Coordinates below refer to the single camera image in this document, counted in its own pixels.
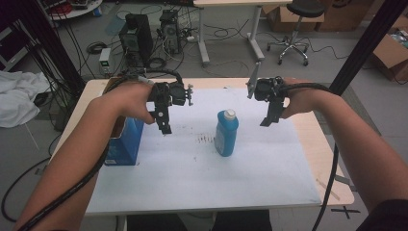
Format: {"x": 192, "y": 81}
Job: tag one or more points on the white power strip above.
{"x": 191, "y": 39}

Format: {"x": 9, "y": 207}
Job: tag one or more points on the small brown cardboard box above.
{"x": 282, "y": 20}

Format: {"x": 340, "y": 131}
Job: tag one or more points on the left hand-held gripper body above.
{"x": 174, "y": 93}

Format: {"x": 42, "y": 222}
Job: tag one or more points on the person's left hand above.
{"x": 131, "y": 99}

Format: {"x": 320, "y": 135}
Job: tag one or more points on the white power supply unit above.
{"x": 105, "y": 61}

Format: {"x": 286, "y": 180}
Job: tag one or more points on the open cardboard box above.
{"x": 389, "y": 54}

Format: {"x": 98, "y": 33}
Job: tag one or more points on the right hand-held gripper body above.
{"x": 266, "y": 89}

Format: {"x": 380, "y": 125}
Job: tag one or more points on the white paper sheet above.
{"x": 192, "y": 183}

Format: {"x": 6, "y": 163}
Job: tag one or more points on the person's black sleeve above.
{"x": 388, "y": 218}

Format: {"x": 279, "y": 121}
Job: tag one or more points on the grey open computer tower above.
{"x": 170, "y": 30}

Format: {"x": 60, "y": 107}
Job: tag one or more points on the black computer tower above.
{"x": 138, "y": 35}

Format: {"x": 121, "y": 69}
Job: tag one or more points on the blue cardboard box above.
{"x": 126, "y": 144}

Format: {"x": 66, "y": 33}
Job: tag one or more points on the white desk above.
{"x": 231, "y": 4}

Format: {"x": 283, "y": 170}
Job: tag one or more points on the person's right hand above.
{"x": 300, "y": 97}

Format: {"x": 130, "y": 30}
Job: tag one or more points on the blue bottle with white cap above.
{"x": 226, "y": 134}

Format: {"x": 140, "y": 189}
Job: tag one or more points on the grey floor mat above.
{"x": 359, "y": 109}

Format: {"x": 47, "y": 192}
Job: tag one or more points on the white table leg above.
{"x": 121, "y": 224}

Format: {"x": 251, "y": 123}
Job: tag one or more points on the black swivel stool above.
{"x": 304, "y": 9}

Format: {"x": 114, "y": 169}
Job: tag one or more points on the round white table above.
{"x": 77, "y": 12}

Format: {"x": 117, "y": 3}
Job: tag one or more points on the large brown cardboard box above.
{"x": 346, "y": 16}

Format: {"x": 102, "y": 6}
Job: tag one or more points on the white cloth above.
{"x": 19, "y": 96}

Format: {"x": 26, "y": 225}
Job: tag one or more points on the black aluminium post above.
{"x": 365, "y": 45}

